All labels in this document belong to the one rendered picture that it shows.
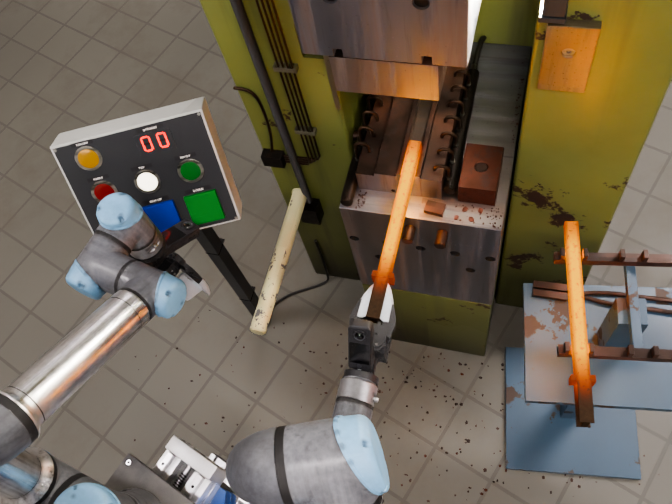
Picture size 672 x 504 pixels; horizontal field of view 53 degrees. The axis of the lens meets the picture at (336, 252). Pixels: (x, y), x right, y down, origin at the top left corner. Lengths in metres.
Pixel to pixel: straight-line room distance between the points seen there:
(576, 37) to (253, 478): 0.92
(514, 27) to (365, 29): 0.70
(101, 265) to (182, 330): 1.36
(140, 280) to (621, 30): 0.95
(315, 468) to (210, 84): 2.44
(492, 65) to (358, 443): 1.13
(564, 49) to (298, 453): 0.85
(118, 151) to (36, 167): 1.77
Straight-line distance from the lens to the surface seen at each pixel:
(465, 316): 2.07
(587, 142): 1.60
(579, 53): 1.35
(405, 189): 1.50
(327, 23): 1.21
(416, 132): 1.61
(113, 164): 1.57
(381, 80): 1.29
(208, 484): 1.63
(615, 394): 1.71
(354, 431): 0.99
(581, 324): 1.46
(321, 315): 2.49
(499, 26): 1.83
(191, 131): 1.51
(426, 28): 1.17
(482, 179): 1.55
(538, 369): 1.70
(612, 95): 1.47
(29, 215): 3.18
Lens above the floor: 2.28
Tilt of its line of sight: 62 degrees down
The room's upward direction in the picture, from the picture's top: 19 degrees counter-clockwise
